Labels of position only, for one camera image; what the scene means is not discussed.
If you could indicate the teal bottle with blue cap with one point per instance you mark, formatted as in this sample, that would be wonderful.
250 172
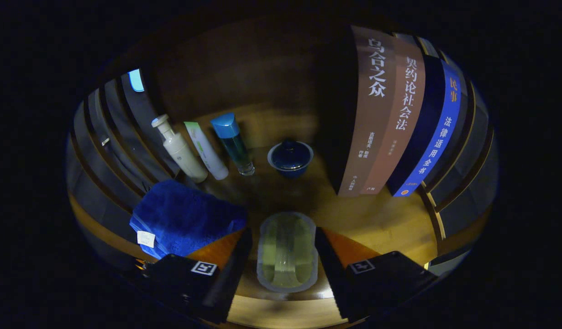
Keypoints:
235 144

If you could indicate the wooden cabinet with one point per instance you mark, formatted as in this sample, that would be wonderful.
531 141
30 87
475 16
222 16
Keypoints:
244 68

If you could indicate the blue book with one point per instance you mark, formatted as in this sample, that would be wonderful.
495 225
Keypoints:
438 141

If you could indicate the white pump bottle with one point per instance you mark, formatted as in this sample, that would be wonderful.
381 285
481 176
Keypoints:
182 153

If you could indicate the wooden countertop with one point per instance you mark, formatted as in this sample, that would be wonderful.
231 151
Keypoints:
376 219

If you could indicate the brown book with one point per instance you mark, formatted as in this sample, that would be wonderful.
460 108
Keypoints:
401 128
370 128

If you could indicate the yellow and white scrubbing sponge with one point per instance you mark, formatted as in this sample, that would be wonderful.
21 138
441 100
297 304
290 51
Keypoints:
287 256

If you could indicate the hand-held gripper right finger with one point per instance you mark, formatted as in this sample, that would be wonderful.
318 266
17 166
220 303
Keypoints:
376 283

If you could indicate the white and green tube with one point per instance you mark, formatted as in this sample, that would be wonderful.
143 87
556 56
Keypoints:
207 153

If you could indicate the blue lidded teacup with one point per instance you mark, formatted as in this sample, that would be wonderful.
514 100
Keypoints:
290 157

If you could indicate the blue folded towel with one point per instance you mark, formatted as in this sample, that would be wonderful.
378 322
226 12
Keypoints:
185 214

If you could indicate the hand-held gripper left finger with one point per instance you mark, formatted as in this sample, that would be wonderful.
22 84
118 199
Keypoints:
207 283

